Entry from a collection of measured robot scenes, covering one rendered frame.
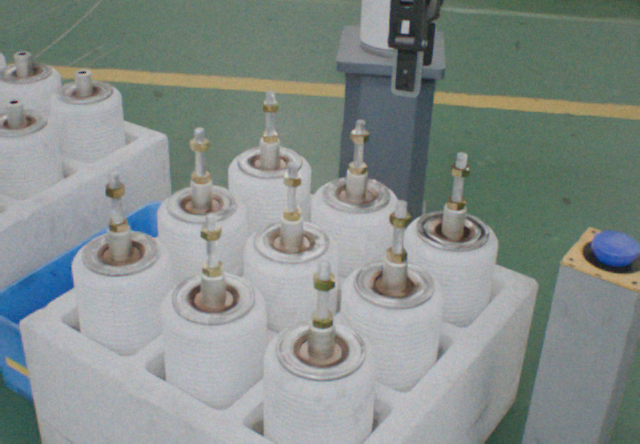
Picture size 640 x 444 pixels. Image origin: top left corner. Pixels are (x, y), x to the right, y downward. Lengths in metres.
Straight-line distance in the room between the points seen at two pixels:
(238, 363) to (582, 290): 0.31
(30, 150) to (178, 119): 0.64
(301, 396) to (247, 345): 0.09
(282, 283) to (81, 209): 0.39
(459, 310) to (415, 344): 0.11
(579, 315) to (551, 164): 0.86
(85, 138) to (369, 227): 0.44
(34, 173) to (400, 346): 0.54
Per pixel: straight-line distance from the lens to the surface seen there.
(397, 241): 0.79
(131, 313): 0.85
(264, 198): 0.99
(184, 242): 0.92
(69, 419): 0.95
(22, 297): 1.10
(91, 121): 1.19
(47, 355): 0.91
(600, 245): 0.78
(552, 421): 0.88
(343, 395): 0.72
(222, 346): 0.78
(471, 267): 0.89
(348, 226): 0.93
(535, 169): 1.61
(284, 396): 0.73
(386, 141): 1.24
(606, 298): 0.78
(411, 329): 0.80
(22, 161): 1.13
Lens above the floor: 0.73
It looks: 31 degrees down
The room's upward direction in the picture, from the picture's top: 2 degrees clockwise
